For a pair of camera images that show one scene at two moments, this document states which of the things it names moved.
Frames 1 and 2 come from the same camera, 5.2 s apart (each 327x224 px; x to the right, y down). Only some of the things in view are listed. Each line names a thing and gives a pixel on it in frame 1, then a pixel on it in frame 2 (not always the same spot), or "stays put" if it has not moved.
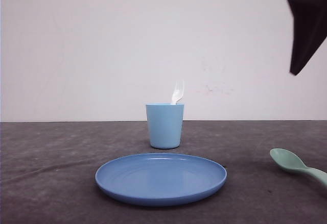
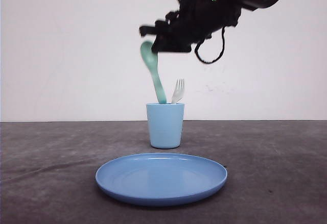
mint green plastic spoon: (288, 159) → (150, 58)
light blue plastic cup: (165, 123) stays put
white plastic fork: (178, 93) stays put
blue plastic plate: (159, 178) stays put
